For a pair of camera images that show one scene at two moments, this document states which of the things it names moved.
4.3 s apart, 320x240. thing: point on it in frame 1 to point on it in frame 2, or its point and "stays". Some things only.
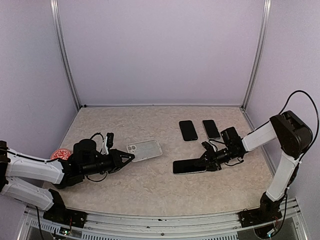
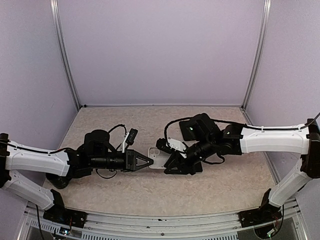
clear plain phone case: [144, 150] to [160, 157]
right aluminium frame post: [265, 17] stays
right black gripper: [212, 160] to [179, 162]
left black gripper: [117, 162] to [130, 160]
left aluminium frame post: [54, 13] stays
